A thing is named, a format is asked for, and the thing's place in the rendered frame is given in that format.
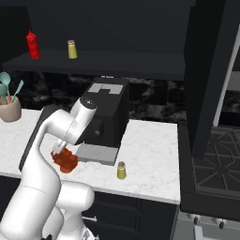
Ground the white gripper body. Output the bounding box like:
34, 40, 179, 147
52, 139, 69, 155

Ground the yellow shaker with cork top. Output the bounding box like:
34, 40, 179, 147
116, 160, 128, 181
67, 39, 79, 60

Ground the black cabinet door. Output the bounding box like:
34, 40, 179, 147
183, 0, 240, 159

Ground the black coffee machine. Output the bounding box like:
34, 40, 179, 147
75, 76, 130, 167

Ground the beige utensil pot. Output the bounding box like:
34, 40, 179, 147
0, 97, 23, 124

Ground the teal spatula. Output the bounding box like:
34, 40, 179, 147
11, 79, 24, 103

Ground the teal spoon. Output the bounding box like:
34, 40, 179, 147
0, 71, 12, 105

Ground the black drawer front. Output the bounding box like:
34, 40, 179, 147
80, 190, 178, 240

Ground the black gas stove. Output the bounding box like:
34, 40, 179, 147
177, 121, 240, 223

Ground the silver drawer handle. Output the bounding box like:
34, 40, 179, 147
82, 215, 98, 224

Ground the black wall cabinet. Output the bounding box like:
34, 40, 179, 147
0, 0, 192, 82

